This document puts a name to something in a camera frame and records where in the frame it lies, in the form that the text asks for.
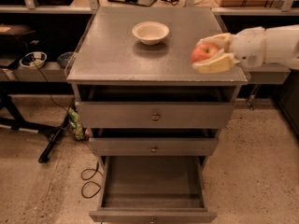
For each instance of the white patterned bowl on shelf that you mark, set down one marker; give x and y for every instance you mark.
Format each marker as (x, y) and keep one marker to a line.
(35, 59)

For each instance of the grey middle drawer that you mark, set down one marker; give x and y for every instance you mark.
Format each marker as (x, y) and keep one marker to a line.
(153, 142)

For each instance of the green snack bag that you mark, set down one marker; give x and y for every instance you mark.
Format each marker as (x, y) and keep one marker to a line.
(75, 125)

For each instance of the grey drawer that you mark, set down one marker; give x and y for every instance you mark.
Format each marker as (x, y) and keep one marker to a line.
(153, 142)
(152, 190)
(155, 109)

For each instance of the dark bowl on shelf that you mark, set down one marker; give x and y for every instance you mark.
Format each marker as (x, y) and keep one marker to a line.
(65, 59)

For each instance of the grey top drawer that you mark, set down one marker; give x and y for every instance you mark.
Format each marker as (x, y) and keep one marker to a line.
(155, 109)

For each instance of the white paper bowl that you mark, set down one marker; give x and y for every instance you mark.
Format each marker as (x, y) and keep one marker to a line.
(150, 32)

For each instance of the grey drawer cabinet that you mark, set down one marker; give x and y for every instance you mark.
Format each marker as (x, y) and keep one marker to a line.
(111, 58)

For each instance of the red apple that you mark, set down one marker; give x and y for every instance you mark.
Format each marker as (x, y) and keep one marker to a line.
(204, 52)

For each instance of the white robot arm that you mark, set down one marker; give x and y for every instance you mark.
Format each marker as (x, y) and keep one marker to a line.
(281, 46)

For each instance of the grey bottom drawer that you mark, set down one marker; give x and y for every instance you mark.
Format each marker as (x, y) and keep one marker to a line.
(152, 190)

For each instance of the black stand leg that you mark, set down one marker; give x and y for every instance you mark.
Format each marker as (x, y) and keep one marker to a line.
(19, 123)

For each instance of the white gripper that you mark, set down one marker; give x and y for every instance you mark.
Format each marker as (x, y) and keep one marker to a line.
(249, 47)

